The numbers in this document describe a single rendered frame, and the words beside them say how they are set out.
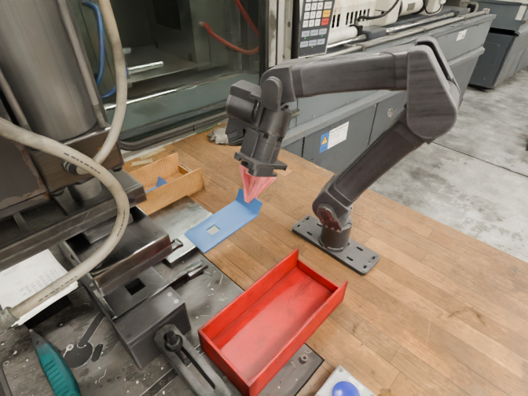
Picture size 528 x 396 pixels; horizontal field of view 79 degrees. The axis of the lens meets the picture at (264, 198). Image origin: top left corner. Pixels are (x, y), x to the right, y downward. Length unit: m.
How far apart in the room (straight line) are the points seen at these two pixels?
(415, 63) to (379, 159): 0.16
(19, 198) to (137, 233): 0.14
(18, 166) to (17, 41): 0.11
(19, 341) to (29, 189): 0.40
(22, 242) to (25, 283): 0.31
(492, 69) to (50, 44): 4.80
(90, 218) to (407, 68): 0.46
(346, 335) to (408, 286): 0.18
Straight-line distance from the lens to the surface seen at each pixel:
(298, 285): 0.67
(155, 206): 0.85
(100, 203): 0.45
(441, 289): 0.75
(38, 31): 0.38
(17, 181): 0.38
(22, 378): 0.70
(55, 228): 0.45
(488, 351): 0.71
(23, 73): 0.38
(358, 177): 0.61
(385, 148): 0.57
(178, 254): 0.72
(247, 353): 0.59
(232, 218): 0.67
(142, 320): 0.56
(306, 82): 0.56
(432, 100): 0.51
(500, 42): 4.90
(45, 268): 0.76
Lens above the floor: 1.44
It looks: 38 degrees down
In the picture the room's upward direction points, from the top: straight up
